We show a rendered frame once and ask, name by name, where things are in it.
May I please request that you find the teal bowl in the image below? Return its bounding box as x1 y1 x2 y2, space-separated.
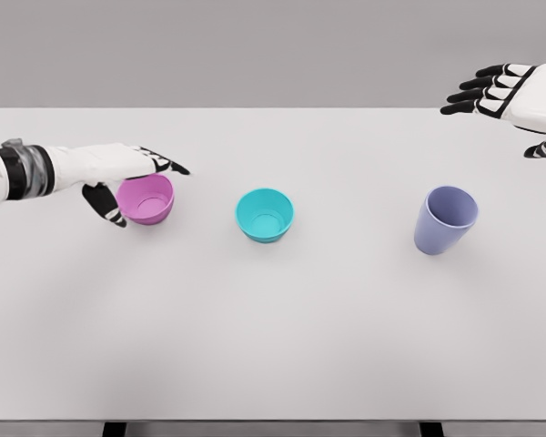
234 188 296 245

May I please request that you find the pink bowl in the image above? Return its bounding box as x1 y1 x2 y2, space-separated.
115 173 176 228

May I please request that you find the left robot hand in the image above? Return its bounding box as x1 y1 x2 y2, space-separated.
79 142 191 229

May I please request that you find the lavender cup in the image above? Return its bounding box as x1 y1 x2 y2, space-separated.
413 185 480 258

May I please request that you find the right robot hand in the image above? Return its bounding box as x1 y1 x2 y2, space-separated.
440 63 546 160

